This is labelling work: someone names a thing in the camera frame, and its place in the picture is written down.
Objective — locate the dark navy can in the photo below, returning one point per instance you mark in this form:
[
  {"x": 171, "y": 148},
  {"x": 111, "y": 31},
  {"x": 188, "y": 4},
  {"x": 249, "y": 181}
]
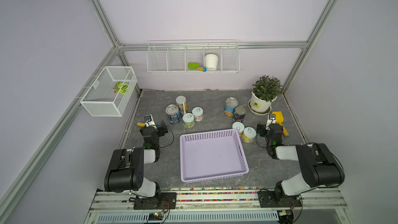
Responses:
[{"x": 239, "y": 114}]

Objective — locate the yellow label small can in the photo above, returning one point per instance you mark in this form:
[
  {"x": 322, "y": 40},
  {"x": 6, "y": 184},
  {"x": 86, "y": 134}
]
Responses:
[{"x": 249, "y": 134}]

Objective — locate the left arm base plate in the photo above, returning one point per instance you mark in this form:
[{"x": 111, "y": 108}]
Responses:
[{"x": 163, "y": 200}]

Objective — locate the teal toy garden fork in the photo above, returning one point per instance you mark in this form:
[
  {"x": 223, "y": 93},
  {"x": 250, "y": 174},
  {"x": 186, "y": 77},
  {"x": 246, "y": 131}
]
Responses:
[{"x": 140, "y": 124}]

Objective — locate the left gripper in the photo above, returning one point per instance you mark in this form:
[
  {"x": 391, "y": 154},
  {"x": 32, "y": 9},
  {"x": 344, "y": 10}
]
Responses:
[{"x": 161, "y": 132}]

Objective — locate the yellow toy shovel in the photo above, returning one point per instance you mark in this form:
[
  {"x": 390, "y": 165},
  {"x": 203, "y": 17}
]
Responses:
[{"x": 279, "y": 118}]

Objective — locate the blue soup can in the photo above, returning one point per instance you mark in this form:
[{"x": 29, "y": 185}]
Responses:
[
  {"x": 230, "y": 106},
  {"x": 173, "y": 113}
]

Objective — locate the pink label small can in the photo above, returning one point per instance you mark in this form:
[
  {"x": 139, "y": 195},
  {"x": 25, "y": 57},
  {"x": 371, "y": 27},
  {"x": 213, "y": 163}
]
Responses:
[{"x": 198, "y": 114}]

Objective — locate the green toy scoop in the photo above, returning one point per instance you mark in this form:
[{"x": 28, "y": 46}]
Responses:
[{"x": 196, "y": 67}]

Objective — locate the lilac plastic basket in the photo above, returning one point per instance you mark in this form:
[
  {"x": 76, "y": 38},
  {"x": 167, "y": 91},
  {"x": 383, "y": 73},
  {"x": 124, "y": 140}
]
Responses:
[{"x": 212, "y": 155}]

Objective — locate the white wire side basket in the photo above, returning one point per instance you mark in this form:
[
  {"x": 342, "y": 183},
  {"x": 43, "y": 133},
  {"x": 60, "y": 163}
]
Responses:
[{"x": 100, "y": 99}]

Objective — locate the white empty flower pot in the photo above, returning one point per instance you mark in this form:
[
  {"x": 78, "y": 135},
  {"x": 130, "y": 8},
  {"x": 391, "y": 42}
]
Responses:
[{"x": 211, "y": 62}]

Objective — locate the tall colourful can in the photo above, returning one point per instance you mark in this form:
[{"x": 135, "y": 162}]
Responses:
[{"x": 181, "y": 102}]

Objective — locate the white wire wall shelf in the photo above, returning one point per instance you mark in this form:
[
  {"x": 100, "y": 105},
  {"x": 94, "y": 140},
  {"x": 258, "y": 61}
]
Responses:
[{"x": 173, "y": 56}]

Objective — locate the aluminium frame rail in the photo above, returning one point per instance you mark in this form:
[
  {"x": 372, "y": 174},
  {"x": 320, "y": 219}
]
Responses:
[{"x": 217, "y": 199}]

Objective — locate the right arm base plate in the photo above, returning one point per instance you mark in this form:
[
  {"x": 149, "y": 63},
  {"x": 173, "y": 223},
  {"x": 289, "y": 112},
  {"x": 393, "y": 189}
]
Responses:
[{"x": 268, "y": 199}]

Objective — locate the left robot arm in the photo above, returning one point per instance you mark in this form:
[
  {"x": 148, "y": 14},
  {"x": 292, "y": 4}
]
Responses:
[{"x": 126, "y": 168}]

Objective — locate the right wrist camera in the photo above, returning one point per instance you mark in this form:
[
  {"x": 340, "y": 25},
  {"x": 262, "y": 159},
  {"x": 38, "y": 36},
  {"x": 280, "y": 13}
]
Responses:
[{"x": 271, "y": 119}]

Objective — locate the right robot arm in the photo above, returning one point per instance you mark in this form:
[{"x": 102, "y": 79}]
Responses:
[{"x": 319, "y": 167}]

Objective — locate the potted green plant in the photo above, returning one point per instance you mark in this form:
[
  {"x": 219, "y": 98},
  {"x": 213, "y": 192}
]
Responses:
[{"x": 263, "y": 93}]

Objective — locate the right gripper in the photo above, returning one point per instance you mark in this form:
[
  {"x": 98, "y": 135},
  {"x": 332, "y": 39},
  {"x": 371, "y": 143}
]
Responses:
[{"x": 263, "y": 129}]

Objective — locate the orange label small can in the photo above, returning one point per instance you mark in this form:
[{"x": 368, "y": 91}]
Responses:
[{"x": 239, "y": 127}]

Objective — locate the green toy in basket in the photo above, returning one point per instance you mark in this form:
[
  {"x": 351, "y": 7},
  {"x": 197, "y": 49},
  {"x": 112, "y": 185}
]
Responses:
[{"x": 121, "y": 88}]

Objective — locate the green label small can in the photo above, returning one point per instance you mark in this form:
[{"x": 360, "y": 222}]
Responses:
[{"x": 188, "y": 120}]

